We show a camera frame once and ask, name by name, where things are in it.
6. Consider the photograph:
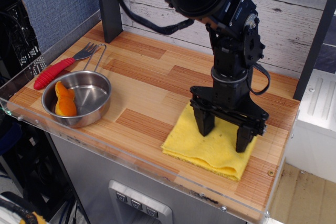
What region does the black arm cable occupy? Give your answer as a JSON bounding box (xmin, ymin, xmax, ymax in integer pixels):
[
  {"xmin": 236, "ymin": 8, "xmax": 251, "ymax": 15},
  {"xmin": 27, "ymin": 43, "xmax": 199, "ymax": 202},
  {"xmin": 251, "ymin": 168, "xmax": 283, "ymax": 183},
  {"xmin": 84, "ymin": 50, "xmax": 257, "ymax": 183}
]
[{"xmin": 107, "ymin": 0, "xmax": 196, "ymax": 36}]

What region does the silver panel with buttons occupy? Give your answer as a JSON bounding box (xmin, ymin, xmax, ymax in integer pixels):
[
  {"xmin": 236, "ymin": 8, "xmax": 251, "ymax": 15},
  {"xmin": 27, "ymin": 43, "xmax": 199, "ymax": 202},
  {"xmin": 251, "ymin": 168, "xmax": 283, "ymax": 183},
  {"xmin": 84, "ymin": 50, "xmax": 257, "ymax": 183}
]
[{"xmin": 108, "ymin": 180, "xmax": 173, "ymax": 223}]

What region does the metal bowl with wire handle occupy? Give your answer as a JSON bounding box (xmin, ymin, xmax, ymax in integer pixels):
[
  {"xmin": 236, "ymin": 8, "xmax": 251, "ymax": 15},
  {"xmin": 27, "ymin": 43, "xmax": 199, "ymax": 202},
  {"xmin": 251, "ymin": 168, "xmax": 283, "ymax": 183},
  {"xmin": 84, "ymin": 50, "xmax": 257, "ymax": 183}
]
[{"xmin": 41, "ymin": 44, "xmax": 112, "ymax": 128}]

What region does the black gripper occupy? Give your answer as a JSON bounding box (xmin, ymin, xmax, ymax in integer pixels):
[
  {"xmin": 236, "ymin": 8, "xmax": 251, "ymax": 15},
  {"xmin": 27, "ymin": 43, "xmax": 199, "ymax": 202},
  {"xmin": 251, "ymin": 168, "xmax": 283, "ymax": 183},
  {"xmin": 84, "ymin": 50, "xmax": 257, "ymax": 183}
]
[{"xmin": 190, "ymin": 70, "xmax": 270, "ymax": 153}]

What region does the dark right frame post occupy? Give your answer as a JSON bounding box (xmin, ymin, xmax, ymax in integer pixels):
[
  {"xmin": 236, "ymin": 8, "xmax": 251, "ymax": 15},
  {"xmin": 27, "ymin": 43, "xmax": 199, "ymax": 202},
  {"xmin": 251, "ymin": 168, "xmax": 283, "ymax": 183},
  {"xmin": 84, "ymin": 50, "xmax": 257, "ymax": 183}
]
[{"xmin": 293, "ymin": 0, "xmax": 335, "ymax": 101}]

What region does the orange object bottom left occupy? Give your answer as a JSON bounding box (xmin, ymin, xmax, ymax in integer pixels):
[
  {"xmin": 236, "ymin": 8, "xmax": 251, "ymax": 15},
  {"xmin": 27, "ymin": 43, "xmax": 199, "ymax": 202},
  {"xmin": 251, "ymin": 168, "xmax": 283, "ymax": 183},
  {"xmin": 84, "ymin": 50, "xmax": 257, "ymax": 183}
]
[{"xmin": 20, "ymin": 212, "xmax": 47, "ymax": 224}]

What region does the white ribbed appliance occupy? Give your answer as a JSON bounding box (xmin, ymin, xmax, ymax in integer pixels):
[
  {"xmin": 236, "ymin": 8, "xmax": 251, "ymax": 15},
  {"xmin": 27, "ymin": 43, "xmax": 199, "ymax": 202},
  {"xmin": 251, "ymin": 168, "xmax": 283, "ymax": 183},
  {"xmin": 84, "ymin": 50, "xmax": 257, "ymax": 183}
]
[{"xmin": 285, "ymin": 69, "xmax": 335, "ymax": 182}]

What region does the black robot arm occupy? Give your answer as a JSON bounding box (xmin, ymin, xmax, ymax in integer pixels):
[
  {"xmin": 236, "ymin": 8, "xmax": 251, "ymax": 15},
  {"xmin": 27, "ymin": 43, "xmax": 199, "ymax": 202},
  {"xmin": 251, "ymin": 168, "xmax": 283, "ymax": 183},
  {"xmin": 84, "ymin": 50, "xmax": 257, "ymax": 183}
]
[{"xmin": 166, "ymin": 0, "xmax": 269, "ymax": 153}]

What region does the yellow cloth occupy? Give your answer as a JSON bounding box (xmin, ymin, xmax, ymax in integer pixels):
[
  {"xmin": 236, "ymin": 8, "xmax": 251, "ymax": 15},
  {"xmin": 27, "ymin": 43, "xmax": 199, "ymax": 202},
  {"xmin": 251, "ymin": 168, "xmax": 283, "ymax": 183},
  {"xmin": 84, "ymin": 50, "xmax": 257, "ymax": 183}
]
[{"xmin": 161, "ymin": 104, "xmax": 257, "ymax": 181}]

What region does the blue fabric divider panel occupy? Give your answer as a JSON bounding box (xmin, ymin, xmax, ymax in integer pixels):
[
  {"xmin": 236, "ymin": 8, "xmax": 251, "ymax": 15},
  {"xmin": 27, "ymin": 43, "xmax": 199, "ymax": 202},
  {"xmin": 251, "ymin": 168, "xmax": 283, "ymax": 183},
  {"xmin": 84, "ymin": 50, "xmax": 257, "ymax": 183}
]
[{"xmin": 22, "ymin": 0, "xmax": 100, "ymax": 52}]

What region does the black crate with cables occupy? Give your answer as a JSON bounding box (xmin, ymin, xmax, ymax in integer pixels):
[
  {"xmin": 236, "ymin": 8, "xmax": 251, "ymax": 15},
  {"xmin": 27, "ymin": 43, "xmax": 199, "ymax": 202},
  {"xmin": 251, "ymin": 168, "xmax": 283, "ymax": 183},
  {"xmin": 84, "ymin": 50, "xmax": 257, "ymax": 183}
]
[{"xmin": 1, "ymin": 0, "xmax": 41, "ymax": 85}]

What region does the orange toy in bowl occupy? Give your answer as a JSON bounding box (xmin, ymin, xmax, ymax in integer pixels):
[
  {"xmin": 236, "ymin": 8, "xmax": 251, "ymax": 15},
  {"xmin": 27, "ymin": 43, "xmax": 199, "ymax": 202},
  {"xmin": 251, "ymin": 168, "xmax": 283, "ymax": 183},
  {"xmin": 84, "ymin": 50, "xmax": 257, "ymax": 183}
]
[{"xmin": 55, "ymin": 81, "xmax": 77, "ymax": 116}]

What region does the fork with red handle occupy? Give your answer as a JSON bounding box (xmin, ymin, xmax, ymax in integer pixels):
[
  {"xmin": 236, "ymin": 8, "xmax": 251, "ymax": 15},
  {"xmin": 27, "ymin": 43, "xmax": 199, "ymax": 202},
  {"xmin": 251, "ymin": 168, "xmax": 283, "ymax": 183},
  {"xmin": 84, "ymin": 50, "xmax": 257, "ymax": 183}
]
[{"xmin": 33, "ymin": 42, "xmax": 98, "ymax": 90}]

